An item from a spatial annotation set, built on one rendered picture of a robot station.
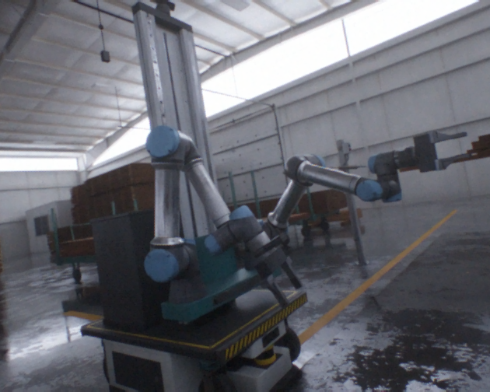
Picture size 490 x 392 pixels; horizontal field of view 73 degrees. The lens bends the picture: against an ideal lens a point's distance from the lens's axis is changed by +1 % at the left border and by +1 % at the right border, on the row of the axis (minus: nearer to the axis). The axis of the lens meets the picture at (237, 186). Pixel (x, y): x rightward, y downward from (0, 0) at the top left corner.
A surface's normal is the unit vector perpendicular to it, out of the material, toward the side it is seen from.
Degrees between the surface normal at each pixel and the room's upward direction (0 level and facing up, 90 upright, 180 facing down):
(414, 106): 89
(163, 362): 90
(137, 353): 90
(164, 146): 83
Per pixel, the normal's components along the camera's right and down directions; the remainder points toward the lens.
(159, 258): -0.23, 0.11
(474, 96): -0.66, 0.04
